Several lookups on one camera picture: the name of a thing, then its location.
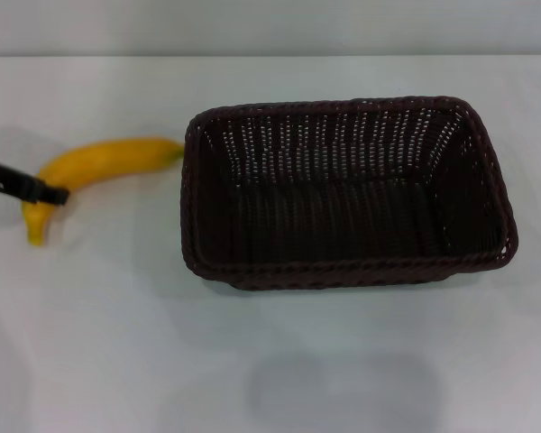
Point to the dark woven rectangular basket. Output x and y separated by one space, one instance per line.
342 216

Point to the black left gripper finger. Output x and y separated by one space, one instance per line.
18 185

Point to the yellow banana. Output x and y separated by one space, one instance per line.
108 155

